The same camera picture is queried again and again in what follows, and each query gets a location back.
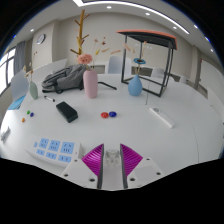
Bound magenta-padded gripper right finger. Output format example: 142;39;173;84
119;143;164;190

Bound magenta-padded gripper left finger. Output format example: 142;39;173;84
60;143;105;190

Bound white power strip, blue sockets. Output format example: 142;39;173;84
25;134;86;167

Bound white bar-shaped device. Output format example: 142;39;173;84
148;106;176;129

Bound black rectangular case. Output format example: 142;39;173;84
55;101;79;124

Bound blue vase with dried stems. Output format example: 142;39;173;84
123;40;148;97

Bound pink vase with flowers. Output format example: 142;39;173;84
76;36;122;100

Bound black and white marker pen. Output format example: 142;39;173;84
43;95;56;103

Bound grey backpack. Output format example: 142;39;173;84
41;64;88;94

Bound green vase with dried stems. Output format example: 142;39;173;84
21;50;40;101

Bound plain white chair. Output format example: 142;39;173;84
107;55;133;75

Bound white chair with blue cushion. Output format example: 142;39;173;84
7;69;30;111

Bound window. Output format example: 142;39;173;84
0;48;17;96

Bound wooden coat rack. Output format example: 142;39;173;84
69;8;91;56

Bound grey curtain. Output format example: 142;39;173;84
13;40;27;76

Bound round ceiling spot lights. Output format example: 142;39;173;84
29;4;199;33

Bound long ceiling light strip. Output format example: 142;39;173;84
72;0;190;35

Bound white wall board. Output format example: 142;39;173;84
199;59;224;101

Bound black frame stand, orange top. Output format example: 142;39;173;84
116;29;178;98

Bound round wall clock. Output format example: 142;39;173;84
36;33;47;45

